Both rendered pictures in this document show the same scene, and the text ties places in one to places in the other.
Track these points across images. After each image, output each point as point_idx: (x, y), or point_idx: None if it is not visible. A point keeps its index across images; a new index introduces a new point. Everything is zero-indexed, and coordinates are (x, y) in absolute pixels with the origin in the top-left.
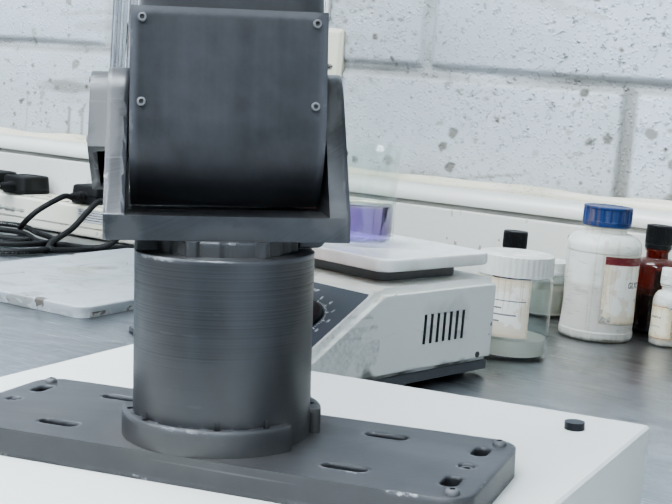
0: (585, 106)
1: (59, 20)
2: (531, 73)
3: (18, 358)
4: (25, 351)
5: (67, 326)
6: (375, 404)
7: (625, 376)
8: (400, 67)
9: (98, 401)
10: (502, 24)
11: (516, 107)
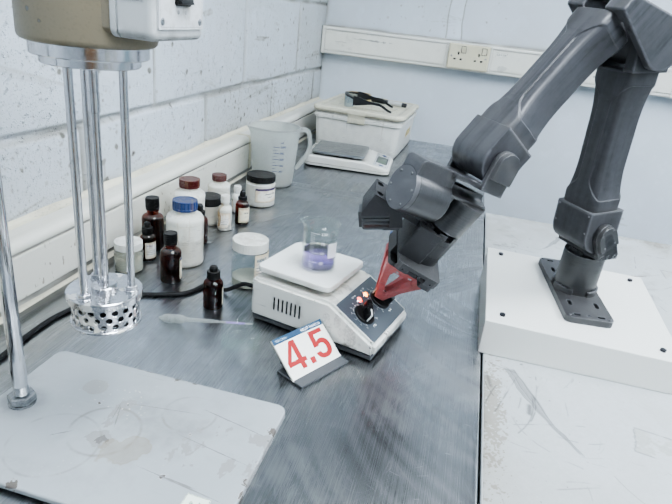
0: (65, 144)
1: None
2: (32, 131)
3: (402, 408)
4: (386, 410)
5: (312, 413)
6: (510, 276)
7: None
8: None
9: (575, 304)
10: (11, 100)
11: (31, 157)
